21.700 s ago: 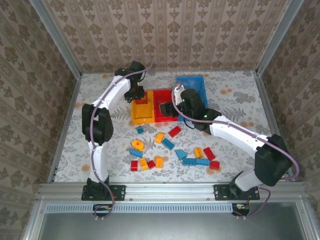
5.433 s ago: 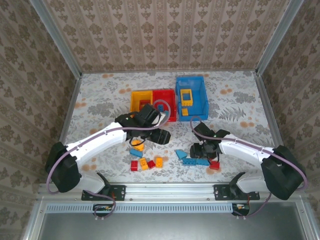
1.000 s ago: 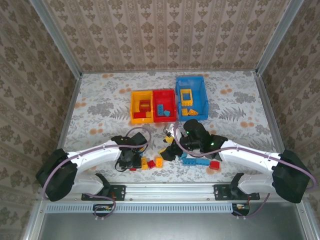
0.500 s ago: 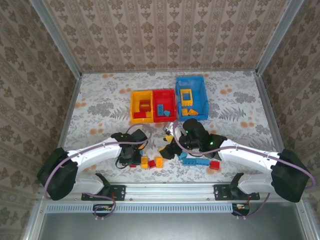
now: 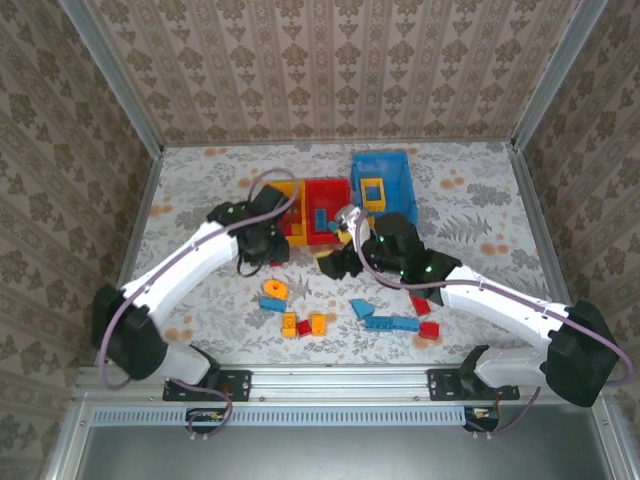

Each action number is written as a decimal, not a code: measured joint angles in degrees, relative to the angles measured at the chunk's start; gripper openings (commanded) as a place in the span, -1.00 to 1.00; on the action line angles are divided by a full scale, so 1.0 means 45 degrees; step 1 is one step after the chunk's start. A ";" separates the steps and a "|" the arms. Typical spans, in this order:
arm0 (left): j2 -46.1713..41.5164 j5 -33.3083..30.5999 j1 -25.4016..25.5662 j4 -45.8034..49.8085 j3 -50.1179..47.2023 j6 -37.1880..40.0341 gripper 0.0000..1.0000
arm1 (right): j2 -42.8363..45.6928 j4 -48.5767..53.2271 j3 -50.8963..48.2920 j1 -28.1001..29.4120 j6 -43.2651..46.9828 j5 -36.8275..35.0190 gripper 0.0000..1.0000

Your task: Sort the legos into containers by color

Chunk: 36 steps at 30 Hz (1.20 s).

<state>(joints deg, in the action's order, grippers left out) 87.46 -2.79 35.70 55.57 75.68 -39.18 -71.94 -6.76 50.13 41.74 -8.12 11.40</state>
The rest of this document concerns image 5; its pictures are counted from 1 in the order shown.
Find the thin aluminium rail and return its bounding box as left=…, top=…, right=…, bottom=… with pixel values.
left=160, top=138, right=515, bottom=149

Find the yellow lego window frame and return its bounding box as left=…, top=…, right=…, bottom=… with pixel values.
left=360, top=177, right=388, bottom=212

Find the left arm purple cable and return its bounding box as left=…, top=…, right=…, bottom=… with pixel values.
left=99, top=168, right=307, bottom=444

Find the yellow plastic bin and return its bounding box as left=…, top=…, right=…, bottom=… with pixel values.
left=269, top=179, right=307, bottom=247

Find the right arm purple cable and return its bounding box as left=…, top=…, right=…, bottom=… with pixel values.
left=352, top=214, right=635, bottom=441

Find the aluminium corner post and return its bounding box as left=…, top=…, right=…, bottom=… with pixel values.
left=510, top=0, right=610, bottom=151
left=56, top=0, right=165, bottom=157

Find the wide aluminium base rail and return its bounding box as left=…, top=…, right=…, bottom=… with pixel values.
left=73, top=363, right=619, bottom=401

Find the grey slotted cable duct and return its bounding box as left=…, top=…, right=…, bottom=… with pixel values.
left=91, top=405, right=471, bottom=428

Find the blue plastic bin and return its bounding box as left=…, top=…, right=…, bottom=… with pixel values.
left=351, top=151, right=419, bottom=229

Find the small circuit board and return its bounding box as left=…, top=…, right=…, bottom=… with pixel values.
left=187, top=408, right=226, bottom=434
left=464, top=405, right=501, bottom=431

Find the grey metal sheet panel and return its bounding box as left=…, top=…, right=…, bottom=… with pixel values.
left=74, top=424, right=619, bottom=480

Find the floral patterned table cover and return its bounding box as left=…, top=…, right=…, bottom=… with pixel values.
left=99, top=142, right=581, bottom=366

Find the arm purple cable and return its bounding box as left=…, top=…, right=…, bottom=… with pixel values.
left=352, top=214, right=635, bottom=441
left=99, top=168, right=307, bottom=444

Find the red plastic bin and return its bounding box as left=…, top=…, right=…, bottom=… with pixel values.
left=303, top=178, right=354, bottom=247

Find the yellow round lego piece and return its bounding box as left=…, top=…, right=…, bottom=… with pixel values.
left=263, top=279, right=290, bottom=304

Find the thin black cable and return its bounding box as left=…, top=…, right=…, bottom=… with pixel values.
left=234, top=247, right=267, bottom=279

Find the aluminium side rail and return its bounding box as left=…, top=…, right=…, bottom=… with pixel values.
left=507, top=142, right=572, bottom=307
left=94, top=147, right=165, bottom=366

